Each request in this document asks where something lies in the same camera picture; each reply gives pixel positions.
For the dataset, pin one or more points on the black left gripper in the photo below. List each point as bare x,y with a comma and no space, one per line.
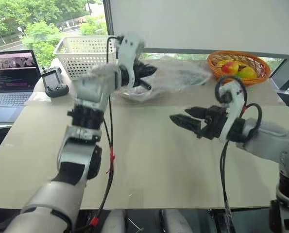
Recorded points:
137,72

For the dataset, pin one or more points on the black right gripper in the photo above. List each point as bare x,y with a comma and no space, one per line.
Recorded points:
214,123

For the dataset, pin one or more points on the clear plastic bag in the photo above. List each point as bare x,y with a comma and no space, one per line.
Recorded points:
163,77

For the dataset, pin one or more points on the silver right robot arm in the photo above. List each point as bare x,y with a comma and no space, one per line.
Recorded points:
268,138

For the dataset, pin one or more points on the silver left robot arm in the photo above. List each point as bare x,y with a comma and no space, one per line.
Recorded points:
86,121

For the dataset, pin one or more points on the small yellow fruit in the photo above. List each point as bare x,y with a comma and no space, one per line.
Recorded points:
220,63

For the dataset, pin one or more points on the red and yellow fruit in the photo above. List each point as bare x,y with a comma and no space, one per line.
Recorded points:
229,68

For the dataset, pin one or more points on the white perforated plastic basket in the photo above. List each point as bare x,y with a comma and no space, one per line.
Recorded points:
86,55

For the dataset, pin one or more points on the yellow green fruit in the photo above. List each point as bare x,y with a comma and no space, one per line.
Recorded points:
247,72

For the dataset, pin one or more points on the white window blind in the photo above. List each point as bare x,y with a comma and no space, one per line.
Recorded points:
207,24

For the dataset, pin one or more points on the orange wicker basket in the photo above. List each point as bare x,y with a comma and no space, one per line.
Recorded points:
260,70

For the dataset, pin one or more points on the black handheld controller with screen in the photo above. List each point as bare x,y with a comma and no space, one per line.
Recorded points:
52,83

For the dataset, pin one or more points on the black side desk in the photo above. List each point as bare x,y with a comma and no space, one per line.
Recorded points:
287,85

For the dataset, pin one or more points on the white rounded shape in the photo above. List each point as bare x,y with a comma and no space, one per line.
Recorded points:
115,222
177,222

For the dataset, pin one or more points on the grey open laptop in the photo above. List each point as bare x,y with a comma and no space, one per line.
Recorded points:
10,72

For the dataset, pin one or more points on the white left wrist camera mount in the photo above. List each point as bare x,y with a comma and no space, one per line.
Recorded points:
129,53

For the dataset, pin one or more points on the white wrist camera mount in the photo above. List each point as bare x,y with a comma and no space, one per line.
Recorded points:
129,53
234,104

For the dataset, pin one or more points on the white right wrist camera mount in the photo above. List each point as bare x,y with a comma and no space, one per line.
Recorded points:
234,104

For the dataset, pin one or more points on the dark window frame post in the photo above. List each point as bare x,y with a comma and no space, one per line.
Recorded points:
107,17

